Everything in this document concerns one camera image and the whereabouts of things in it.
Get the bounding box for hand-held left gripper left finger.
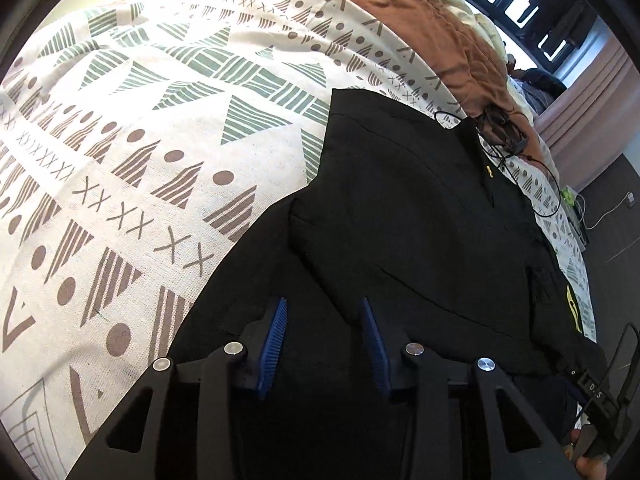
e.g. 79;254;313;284
66;296;289;480

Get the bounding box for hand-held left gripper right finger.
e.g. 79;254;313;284
361;296;593;480

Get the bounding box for dark cloth pile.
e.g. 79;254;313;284
507;54;568;118

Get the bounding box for patterned white bed sheet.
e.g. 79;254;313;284
0;0;598;480

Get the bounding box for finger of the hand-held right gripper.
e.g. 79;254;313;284
602;324;640;413

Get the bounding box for pink curtain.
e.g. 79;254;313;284
532;35;640;193

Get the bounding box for black cabled device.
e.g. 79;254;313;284
432;105;563;219

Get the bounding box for dark hanging clothes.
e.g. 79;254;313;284
465;0;601;61

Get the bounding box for brown quilt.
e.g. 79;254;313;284
270;0;548;161

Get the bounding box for black jacket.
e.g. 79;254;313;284
170;87;608;480

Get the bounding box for white charger cable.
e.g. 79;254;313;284
585;192;637;233

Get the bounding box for person's right hand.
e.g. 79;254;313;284
570;425;610;480

